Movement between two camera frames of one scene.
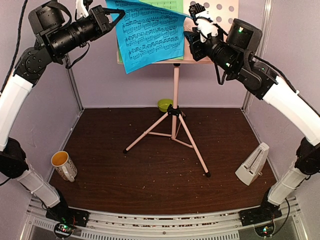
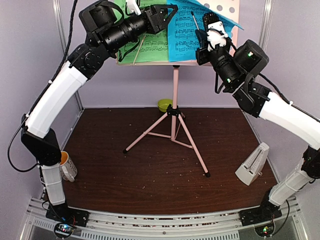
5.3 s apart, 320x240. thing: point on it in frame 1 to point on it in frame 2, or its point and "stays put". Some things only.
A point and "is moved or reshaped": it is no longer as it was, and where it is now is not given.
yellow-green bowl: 163,104 stays put
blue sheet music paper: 148,34 is moved or reshaped
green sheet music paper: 177,5 to 152,47
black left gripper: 99,13 to 159,23
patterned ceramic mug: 64,167 stays put
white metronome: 252,167 stays put
